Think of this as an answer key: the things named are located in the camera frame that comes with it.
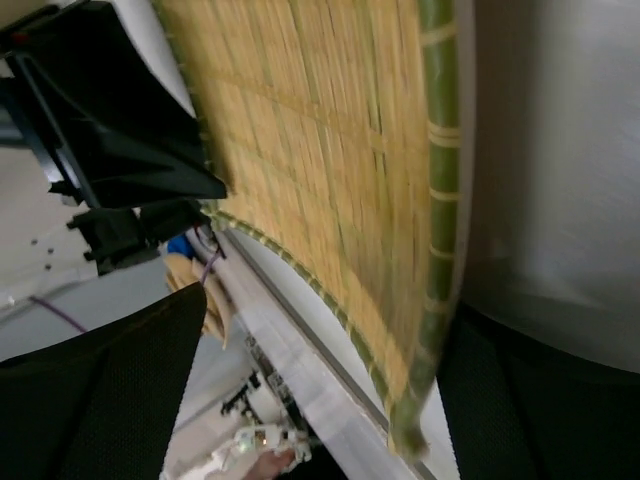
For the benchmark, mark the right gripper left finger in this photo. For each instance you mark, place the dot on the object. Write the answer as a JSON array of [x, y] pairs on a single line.
[[103, 404]]

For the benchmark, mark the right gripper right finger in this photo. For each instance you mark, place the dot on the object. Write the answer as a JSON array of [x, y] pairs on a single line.
[[517, 408]]

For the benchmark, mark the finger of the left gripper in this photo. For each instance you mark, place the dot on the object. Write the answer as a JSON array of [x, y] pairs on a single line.
[[102, 126], [122, 238]]

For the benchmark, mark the bamboo mat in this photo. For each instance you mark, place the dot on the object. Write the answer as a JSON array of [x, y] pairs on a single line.
[[335, 128]]

